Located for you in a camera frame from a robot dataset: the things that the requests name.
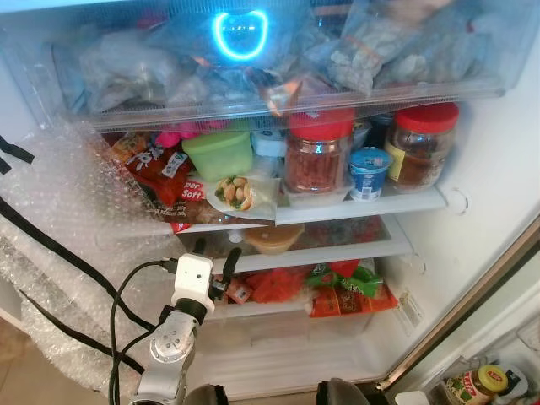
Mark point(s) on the black fridge door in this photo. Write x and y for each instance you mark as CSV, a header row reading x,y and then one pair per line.
x,y
506,295

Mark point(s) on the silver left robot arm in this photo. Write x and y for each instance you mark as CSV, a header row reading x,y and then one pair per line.
x,y
169,346

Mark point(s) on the white glass fridge shelf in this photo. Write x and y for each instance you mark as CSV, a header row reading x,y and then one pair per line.
x,y
363,253
396,204

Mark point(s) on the clear fridge drawer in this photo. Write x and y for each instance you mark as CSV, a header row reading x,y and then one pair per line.
x,y
34,84

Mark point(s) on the small orange packet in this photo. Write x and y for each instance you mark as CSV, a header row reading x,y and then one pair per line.
x,y
239,291

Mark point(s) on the printed bread bag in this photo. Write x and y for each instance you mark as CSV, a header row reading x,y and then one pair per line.
x,y
186,198

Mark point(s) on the red plastic bag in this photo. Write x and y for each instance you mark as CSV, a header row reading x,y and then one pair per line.
x,y
278,287

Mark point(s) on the green plastic container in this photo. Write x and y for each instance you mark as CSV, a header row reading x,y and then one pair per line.
x,y
218,156

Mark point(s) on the clear crisper drawer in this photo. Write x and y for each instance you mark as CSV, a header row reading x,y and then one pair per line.
x,y
295,346

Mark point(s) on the dark grey robot left leg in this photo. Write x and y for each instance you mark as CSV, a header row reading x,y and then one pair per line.
x,y
207,396

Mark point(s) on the dark grey robot leg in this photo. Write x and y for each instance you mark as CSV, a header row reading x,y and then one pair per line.
x,y
207,396
342,395

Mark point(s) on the pink plastic item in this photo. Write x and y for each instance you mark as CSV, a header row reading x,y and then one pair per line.
x,y
177,137

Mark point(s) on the green snack packet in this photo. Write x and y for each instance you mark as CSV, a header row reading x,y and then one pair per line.
x,y
346,278

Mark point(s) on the white blue tub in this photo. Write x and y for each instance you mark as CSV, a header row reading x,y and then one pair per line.
x,y
268,143

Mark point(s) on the red orange snack packet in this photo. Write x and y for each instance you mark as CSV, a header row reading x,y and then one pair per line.
x,y
354,301

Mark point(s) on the red lid jar reddish contents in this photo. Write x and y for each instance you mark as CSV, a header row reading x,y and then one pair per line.
x,y
319,160

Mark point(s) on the bubble wrap sheet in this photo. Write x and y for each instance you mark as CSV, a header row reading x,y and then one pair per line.
x,y
67,194

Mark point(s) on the dark grey robot right leg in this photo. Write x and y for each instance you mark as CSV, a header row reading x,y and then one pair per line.
x,y
342,395

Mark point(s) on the blue white yogurt cup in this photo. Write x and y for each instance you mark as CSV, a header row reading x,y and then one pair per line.
x,y
369,173

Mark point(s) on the frosted plastic bag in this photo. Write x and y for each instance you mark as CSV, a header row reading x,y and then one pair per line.
x,y
135,72

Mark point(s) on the red lid jar yellow label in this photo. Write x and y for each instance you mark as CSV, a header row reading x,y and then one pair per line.
x,y
422,152

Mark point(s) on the bag of white pieces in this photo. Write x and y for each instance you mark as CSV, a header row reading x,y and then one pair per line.
x,y
363,51

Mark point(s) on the clear plastic food bag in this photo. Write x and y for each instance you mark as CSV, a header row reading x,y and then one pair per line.
x,y
439,51

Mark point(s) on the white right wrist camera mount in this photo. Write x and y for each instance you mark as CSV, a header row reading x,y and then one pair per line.
x,y
412,398

